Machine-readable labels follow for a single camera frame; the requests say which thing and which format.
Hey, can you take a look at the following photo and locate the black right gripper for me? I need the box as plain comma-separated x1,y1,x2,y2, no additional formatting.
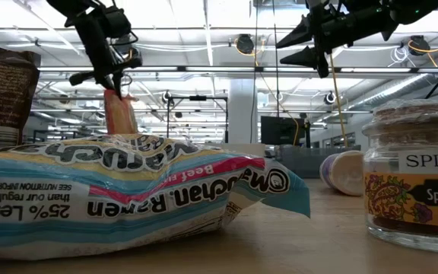
275,0,398,79

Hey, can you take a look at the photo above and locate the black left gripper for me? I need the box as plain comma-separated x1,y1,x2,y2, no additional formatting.
68,14,143,99

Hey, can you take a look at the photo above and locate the orange ramen pack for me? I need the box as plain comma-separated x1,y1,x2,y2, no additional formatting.
103,89,139,135

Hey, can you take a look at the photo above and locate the brown food packet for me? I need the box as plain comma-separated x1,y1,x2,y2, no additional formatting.
0,41,41,152

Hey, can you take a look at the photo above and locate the blue pink ramen pack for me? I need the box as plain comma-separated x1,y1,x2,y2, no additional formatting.
0,132,311,262

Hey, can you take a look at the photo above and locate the black monitor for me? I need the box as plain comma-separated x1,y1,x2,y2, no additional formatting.
260,116,306,146

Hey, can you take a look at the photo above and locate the white column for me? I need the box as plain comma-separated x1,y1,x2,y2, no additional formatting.
228,78,256,145

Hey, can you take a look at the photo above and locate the grey plastic bin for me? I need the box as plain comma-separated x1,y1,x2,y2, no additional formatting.
274,144,363,180

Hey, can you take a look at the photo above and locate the white plastic tray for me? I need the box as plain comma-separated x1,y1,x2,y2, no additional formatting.
207,142,266,158

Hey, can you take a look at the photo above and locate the purple label spice bottle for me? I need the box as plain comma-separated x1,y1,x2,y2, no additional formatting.
319,150,365,197

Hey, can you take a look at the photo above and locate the cork-lid glass spice jar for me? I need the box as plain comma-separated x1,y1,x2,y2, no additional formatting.
361,98,438,255

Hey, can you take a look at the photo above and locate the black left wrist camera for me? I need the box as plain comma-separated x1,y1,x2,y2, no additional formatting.
100,5,133,39

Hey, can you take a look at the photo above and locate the black frame stand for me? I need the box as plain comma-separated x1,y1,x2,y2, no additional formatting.
165,94,230,144

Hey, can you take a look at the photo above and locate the silver ventilation duct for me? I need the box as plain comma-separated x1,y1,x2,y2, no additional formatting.
346,74,438,111

